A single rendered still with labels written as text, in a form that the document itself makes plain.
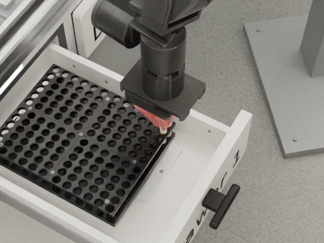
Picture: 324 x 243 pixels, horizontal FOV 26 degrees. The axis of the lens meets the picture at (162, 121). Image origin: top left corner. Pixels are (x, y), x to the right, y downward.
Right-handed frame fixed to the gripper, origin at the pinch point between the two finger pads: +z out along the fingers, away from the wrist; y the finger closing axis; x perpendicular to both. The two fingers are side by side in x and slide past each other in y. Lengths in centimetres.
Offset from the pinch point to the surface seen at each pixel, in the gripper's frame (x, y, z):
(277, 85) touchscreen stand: 81, -9, 87
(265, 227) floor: 39, 10, 91
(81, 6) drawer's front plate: 11.5, -22.8, -1.2
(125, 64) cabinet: 24.3, -24.3, 27.9
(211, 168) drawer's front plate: -3.2, 10.1, -0.3
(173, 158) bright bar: -0.4, 2.2, 7.5
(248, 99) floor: 74, -15, 90
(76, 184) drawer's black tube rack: -14.0, -5.5, 2.6
